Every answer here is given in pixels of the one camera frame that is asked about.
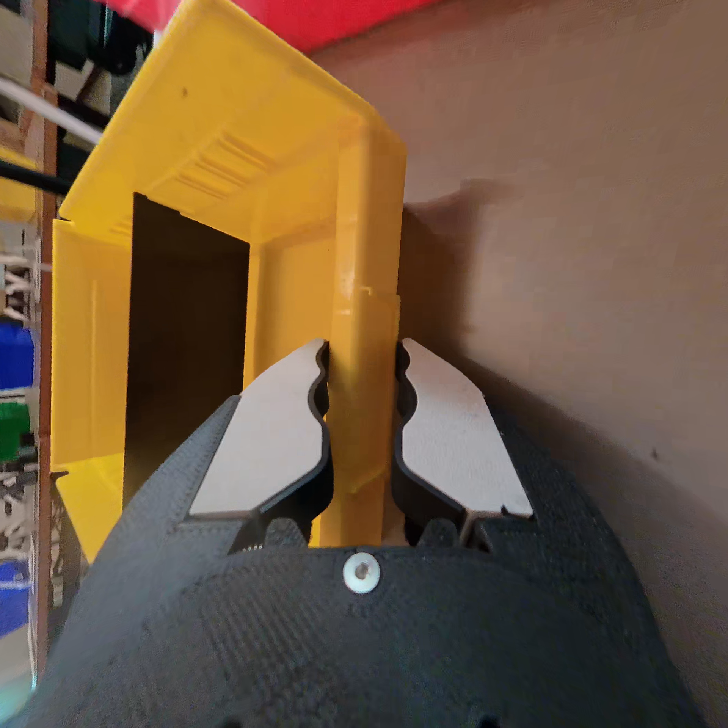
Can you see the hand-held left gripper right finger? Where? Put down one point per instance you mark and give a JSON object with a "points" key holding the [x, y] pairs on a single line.
{"points": [[455, 449]]}

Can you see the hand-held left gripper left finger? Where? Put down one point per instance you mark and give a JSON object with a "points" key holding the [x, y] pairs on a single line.
{"points": [[267, 449]]}

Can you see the yellow plastic bin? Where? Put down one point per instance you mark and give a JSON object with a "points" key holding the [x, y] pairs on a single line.
{"points": [[227, 114]]}

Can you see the red plastic bin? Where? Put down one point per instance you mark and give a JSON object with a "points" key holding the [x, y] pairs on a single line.
{"points": [[341, 23]]}

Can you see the black bin divider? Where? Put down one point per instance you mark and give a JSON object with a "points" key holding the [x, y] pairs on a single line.
{"points": [[182, 341]]}

